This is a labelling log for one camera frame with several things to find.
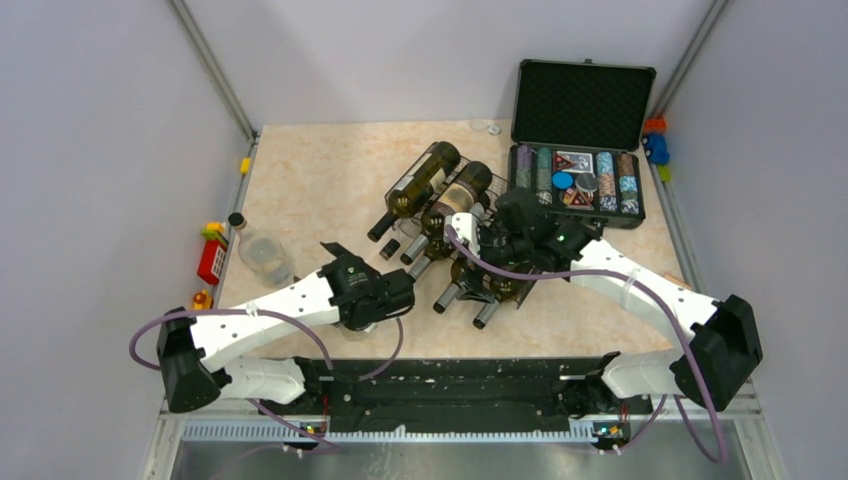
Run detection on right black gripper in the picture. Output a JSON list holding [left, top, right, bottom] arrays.
[[457, 226, 532, 303]]

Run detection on green wine bottle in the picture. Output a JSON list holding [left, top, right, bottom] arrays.
[[432, 257, 474, 314], [400, 161, 493, 265], [472, 275, 531, 330], [408, 240, 454, 281]]

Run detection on green wine bottle back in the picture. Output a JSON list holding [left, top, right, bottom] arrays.
[[472, 275, 531, 330]]

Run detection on green wine bottle front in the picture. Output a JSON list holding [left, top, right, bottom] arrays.
[[408, 240, 454, 281]]

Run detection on black wire wine rack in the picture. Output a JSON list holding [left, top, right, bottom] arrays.
[[387, 142, 551, 311]]

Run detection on dark bottle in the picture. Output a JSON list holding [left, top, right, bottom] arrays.
[[367, 141, 461, 242]]

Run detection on clear tall glass bottle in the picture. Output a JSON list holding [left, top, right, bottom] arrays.
[[339, 325, 373, 342]]

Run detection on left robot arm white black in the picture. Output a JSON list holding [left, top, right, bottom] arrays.
[[156, 242, 415, 414]]

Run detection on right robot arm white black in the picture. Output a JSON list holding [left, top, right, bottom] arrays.
[[444, 188, 763, 412]]

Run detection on clear round bottle left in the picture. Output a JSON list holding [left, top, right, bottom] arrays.
[[227, 212, 294, 289]]

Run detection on yellow toy car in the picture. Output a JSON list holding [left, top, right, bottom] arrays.
[[191, 289, 214, 310]]

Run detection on red toy block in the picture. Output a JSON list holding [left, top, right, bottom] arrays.
[[196, 222, 229, 286]]

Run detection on small clear glass lid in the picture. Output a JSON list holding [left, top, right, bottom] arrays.
[[468, 118, 502, 136]]

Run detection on black poker chip case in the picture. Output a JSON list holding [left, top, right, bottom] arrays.
[[508, 59, 656, 229]]

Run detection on blue orange toy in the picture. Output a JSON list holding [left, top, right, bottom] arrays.
[[642, 117, 672, 183]]

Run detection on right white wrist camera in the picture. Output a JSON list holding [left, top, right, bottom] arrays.
[[445, 212, 480, 257]]

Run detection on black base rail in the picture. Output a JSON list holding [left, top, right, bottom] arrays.
[[277, 357, 653, 433]]

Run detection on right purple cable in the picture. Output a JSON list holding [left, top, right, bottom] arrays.
[[443, 225, 730, 465]]

